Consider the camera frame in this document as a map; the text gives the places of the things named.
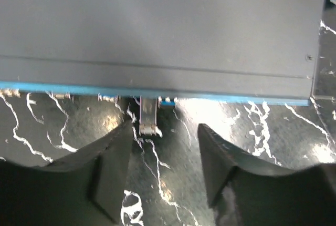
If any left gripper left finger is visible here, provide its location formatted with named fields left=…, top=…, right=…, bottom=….
left=1, top=120, right=133, bottom=225

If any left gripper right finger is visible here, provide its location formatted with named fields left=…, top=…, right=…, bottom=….
left=197, top=124, right=335, bottom=225

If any silver SFP transceiver plug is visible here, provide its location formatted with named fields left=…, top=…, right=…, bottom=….
left=158, top=97, right=176, bottom=107

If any inserted silver SFP module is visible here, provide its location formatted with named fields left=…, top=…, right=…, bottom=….
left=98, top=94, right=119, bottom=102

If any dark blue network switch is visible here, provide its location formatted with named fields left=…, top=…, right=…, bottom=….
left=1, top=0, right=324, bottom=106

